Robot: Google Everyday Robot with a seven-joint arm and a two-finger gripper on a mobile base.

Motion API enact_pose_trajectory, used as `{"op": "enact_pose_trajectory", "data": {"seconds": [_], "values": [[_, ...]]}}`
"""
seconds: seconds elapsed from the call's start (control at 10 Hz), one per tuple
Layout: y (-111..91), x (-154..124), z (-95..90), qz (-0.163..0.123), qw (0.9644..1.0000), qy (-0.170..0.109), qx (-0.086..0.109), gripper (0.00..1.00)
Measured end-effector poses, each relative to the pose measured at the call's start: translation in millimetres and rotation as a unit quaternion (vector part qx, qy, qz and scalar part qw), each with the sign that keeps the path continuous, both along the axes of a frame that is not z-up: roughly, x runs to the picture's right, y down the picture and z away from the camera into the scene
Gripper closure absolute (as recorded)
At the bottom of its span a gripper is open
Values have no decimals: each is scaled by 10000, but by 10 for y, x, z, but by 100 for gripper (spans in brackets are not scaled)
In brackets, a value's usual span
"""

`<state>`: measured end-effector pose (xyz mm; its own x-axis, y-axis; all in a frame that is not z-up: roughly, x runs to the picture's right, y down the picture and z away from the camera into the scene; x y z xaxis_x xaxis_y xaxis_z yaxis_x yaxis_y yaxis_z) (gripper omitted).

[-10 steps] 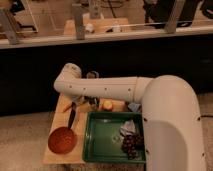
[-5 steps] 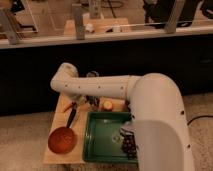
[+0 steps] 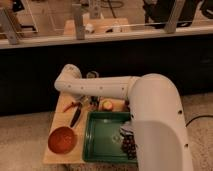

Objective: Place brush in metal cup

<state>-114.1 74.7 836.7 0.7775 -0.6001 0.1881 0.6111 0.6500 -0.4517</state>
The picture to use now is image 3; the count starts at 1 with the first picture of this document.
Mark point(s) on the orange bowl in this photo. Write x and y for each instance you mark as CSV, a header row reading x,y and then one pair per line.
x,y
62,140

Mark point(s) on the background wooden table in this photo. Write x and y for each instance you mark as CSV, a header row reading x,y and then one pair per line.
x,y
101,26

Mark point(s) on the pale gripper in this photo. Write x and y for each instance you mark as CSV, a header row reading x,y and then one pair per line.
x,y
78,97

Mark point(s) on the wooden handled tool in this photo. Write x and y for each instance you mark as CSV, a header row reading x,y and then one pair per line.
x,y
72,104

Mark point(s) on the black brush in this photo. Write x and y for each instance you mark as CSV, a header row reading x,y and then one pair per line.
x,y
78,107

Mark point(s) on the green plastic tray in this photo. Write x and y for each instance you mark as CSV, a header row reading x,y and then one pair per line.
x,y
102,140

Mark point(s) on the dark brown bowl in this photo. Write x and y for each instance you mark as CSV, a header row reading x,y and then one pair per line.
x,y
126,104

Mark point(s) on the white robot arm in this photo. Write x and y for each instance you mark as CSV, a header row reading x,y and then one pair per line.
x,y
160,132

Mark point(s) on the dark purple grapes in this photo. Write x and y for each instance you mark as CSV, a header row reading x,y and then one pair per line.
x,y
128,146

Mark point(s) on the small orange fruit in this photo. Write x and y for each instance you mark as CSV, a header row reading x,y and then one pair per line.
x,y
107,105

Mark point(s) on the white crumpled cloth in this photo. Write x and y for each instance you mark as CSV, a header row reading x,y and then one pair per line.
x,y
127,127

